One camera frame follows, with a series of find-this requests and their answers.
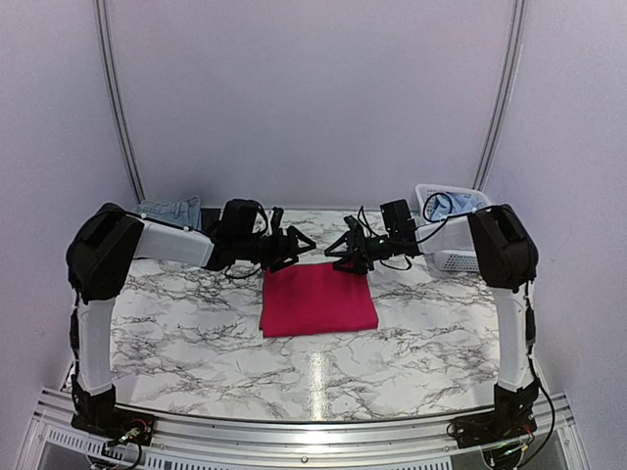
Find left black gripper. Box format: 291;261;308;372
234;225;315;273

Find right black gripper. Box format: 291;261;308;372
326;229;399;273

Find magenta t-shirt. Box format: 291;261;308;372
260;263;379;338

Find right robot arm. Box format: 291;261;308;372
324;200;540;439

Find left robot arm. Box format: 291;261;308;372
66;199;316;436

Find white plastic laundry basket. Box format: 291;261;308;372
414;184;491;272

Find folded black garment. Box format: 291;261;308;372
201;208;221;233

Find folded light blue jeans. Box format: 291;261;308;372
133;195;202;230

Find light blue shirt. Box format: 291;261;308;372
423;192;484;222

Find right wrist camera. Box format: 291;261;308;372
343;215;365;236

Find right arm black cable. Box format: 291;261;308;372
421;191;464;244

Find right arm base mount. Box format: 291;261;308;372
447;411;537;448

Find left wall aluminium profile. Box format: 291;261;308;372
93;0;145;203

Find wall aluminium profile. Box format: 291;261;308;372
93;0;145;203
472;0;528;191

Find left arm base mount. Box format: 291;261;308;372
71;408;156;447

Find right wall aluminium profile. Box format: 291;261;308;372
472;0;528;191

